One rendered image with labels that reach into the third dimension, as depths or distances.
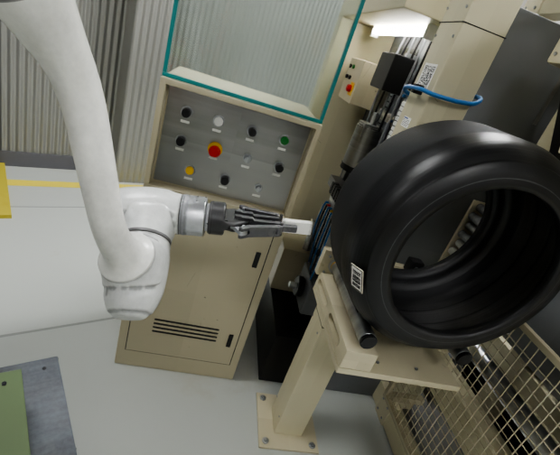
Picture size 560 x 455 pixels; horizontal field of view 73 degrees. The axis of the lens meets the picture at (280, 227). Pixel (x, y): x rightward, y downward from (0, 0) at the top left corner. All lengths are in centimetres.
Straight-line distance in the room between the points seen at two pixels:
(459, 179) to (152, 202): 61
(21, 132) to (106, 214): 300
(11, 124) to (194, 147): 236
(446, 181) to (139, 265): 60
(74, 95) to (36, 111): 297
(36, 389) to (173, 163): 81
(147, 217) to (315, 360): 97
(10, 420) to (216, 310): 97
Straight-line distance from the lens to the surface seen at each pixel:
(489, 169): 84
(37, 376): 108
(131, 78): 338
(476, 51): 121
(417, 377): 116
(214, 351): 185
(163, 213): 81
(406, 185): 80
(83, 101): 62
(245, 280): 159
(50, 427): 100
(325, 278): 123
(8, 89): 354
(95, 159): 63
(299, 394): 169
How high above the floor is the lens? 147
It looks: 25 degrees down
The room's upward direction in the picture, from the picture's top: 19 degrees clockwise
